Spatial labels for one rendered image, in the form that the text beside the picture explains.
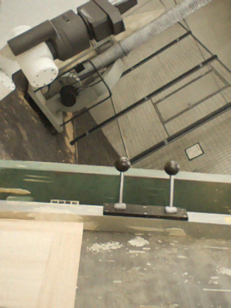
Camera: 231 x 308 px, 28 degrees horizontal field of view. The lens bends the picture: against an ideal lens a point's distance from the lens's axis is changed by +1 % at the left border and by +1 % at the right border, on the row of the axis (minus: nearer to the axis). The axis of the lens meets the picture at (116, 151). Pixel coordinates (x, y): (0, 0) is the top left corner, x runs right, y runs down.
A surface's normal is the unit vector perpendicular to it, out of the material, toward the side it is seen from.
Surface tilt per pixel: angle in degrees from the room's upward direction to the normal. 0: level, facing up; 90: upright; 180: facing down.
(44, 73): 85
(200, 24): 90
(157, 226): 90
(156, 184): 90
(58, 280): 54
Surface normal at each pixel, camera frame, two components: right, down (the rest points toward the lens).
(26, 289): 0.07, -0.94
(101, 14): -0.24, -0.61
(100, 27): 0.45, 0.62
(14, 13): 0.11, 0.47
